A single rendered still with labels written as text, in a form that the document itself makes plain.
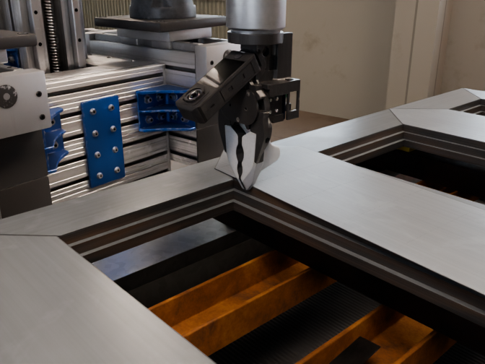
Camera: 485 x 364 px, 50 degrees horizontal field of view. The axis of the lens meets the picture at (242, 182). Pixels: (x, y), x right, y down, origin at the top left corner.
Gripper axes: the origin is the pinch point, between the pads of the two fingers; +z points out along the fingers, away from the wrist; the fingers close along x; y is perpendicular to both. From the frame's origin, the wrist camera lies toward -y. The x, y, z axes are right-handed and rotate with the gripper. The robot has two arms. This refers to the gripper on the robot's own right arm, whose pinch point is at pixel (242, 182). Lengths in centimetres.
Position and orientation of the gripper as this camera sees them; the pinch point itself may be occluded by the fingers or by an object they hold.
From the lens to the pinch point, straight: 72.9
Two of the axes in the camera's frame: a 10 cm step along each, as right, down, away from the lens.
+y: 7.4, -2.4, 6.3
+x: -6.7, -2.7, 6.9
